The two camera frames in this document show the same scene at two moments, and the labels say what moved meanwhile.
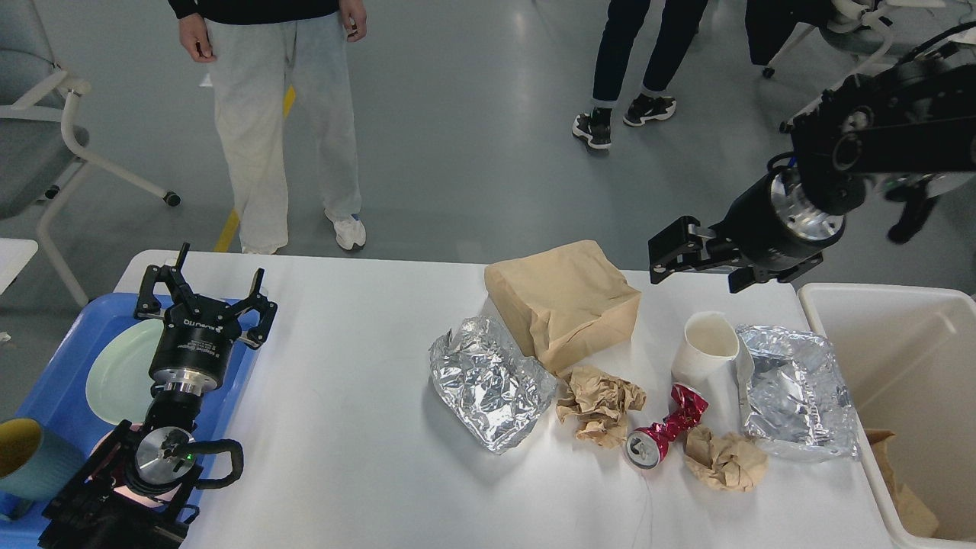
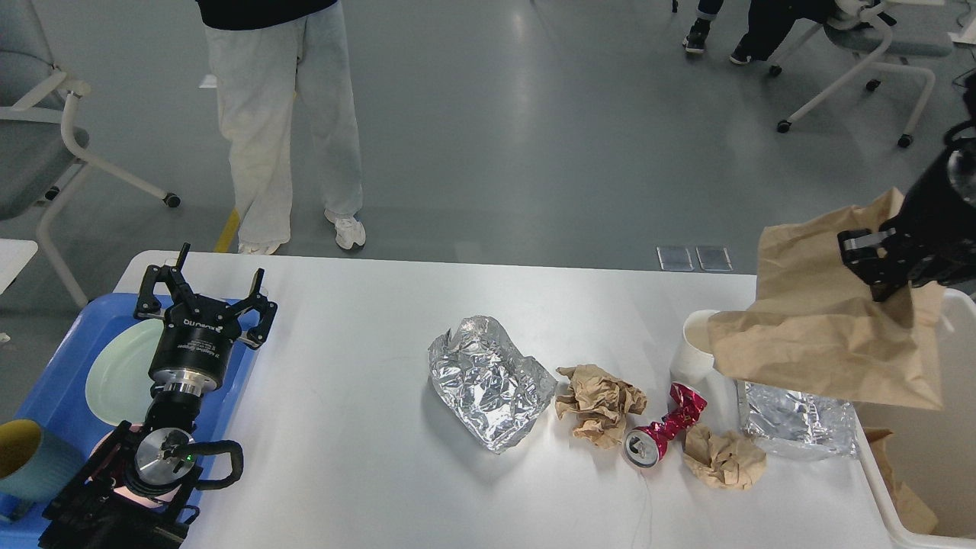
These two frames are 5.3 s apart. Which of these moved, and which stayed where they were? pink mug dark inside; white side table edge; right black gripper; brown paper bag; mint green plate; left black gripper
Moved: brown paper bag; right black gripper
Stayed: white side table edge; left black gripper; pink mug dark inside; mint green plate
